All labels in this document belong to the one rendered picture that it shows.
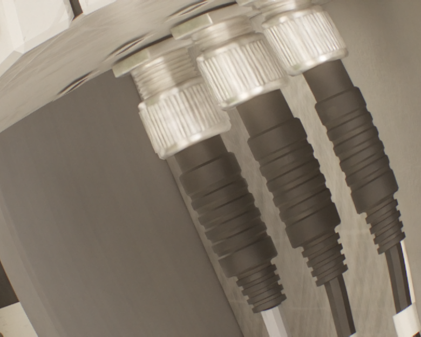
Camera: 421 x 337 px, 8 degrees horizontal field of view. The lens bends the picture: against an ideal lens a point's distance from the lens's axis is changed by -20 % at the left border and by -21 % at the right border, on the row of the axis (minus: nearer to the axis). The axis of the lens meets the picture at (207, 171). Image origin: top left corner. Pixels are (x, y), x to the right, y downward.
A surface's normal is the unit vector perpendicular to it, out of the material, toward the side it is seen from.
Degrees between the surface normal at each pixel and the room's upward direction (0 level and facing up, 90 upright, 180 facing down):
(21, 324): 27
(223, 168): 43
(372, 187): 50
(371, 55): 90
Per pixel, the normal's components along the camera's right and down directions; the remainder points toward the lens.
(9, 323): 0.23, -0.43
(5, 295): 0.31, -0.22
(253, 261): 0.07, -0.06
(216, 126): 0.55, -0.27
